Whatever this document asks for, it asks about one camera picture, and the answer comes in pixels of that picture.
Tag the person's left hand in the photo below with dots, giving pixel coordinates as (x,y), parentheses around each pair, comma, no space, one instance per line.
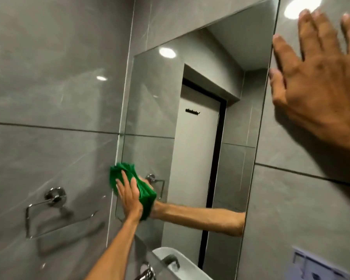
(131,205)

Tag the person's right hand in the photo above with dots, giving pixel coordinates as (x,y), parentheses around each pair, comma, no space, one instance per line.
(329,93)

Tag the person's right middle finger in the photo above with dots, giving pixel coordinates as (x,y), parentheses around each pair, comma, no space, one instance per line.
(306,32)

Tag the person's right thumb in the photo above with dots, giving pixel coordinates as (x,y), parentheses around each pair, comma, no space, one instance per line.
(277,87)

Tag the person's left fingers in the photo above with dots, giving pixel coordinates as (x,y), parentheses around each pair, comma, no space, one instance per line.
(124,180)

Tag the green cleaning cloth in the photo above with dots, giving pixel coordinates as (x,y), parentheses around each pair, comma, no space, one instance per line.
(146,198)

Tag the person's left forearm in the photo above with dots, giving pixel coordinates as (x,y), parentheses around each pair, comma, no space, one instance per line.
(113,253)

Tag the chrome faucet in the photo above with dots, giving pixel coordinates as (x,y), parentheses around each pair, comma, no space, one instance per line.
(147,274)

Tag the white ceramic sink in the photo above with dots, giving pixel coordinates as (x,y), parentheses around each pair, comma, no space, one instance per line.
(189,266)

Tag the frameless wall mirror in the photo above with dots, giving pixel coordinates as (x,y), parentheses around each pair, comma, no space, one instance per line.
(210,55)

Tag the white wall plate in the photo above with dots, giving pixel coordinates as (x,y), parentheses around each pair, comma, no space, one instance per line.
(315,266)

